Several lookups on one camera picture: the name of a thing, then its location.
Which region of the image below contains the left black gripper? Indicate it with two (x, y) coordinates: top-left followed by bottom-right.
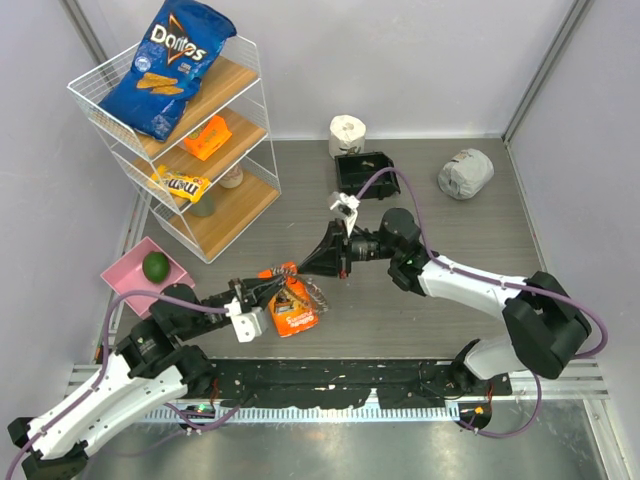
(179, 276), (287, 339)

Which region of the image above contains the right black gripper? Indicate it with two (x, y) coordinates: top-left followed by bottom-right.
(298, 217), (400, 278)

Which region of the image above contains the large metal disc keyring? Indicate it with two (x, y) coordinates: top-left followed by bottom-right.
(272, 264), (332, 316)

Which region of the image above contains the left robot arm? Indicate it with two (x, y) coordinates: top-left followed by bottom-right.
(6, 275), (286, 479)

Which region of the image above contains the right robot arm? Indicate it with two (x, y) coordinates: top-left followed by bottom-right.
(297, 208), (592, 394)

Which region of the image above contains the orange snack pouch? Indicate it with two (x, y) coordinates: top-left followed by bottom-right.
(258, 262), (319, 338)

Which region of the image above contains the black plastic bin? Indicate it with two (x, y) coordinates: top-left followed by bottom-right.
(334, 152), (401, 200)

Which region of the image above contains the grey-green bottle on shelf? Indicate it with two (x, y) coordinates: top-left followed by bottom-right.
(188, 192), (216, 218)

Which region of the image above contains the green avocado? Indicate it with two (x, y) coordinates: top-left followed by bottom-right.
(142, 251), (170, 284)

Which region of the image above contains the beige cup on shelf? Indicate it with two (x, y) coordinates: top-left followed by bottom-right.
(219, 163), (244, 189)

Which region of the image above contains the yellow M&M's candy bag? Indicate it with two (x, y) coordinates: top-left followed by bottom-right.
(151, 165), (211, 203)

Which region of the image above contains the white toilet paper roll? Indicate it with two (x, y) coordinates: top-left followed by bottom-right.
(329, 115), (367, 158)

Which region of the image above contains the pink drawer box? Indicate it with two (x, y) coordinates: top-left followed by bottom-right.
(101, 237), (195, 295)

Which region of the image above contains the orange snack box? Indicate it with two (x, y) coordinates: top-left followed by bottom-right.
(180, 115), (232, 161)

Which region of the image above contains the blue Doritos chip bag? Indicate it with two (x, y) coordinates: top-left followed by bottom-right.
(99, 1), (237, 142)

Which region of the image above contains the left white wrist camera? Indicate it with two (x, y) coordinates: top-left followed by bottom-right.
(224, 299), (268, 343)

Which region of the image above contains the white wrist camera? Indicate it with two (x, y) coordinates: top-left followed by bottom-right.
(328, 192), (360, 237)
(224, 299), (268, 343)

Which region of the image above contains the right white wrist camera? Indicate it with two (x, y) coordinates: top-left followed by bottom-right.
(328, 192), (360, 237)

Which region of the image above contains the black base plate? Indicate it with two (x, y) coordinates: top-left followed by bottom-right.
(181, 359), (512, 410)

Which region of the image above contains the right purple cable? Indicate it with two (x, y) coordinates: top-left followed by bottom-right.
(355, 167), (609, 441)

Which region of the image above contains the purple cable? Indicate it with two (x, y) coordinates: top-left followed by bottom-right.
(7, 289), (234, 476)
(355, 167), (609, 441)

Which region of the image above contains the aluminium slotted rail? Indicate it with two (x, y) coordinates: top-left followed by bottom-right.
(133, 398), (460, 424)

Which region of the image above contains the white wire shelf rack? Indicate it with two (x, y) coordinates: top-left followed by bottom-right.
(67, 36), (281, 264)

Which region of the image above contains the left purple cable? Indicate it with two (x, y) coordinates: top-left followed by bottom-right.
(7, 289), (234, 476)

